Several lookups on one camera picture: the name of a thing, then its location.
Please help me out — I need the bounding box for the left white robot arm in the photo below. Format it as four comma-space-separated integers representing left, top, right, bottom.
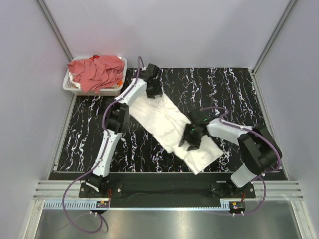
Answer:
85, 63, 162, 197

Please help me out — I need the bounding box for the left aluminium frame post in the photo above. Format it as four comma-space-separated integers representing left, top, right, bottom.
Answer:
36, 0, 73, 61

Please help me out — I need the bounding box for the white plastic laundry basket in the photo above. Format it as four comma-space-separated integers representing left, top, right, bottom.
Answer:
62, 56, 128, 97

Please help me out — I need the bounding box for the aluminium frame post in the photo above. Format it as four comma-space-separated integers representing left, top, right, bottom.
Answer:
251, 0, 299, 75
36, 0, 73, 61

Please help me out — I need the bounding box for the white garment in basket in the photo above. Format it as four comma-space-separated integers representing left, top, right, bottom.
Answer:
68, 72, 81, 89

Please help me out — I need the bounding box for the pink crumpled t-shirt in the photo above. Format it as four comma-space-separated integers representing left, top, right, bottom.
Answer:
67, 55, 124, 93

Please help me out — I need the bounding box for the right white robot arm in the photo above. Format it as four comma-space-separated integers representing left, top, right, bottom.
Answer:
179, 109, 282, 198

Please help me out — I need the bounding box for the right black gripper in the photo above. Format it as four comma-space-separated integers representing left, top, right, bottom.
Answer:
178, 123, 204, 151

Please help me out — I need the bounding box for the black marbled table mat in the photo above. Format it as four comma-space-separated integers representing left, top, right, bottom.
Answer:
49, 68, 265, 180

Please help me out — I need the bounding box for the white t-shirt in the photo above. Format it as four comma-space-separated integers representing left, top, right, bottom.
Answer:
129, 94, 224, 175

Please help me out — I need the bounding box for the right aluminium frame post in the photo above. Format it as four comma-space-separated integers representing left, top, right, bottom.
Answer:
251, 0, 299, 75

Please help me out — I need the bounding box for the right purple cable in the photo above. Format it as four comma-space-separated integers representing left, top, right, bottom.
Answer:
200, 106, 284, 215

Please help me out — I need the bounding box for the grey slotted cable duct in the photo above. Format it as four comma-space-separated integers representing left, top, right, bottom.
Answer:
44, 200, 230, 211

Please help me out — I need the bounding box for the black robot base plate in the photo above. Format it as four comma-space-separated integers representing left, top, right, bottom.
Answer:
79, 172, 256, 199

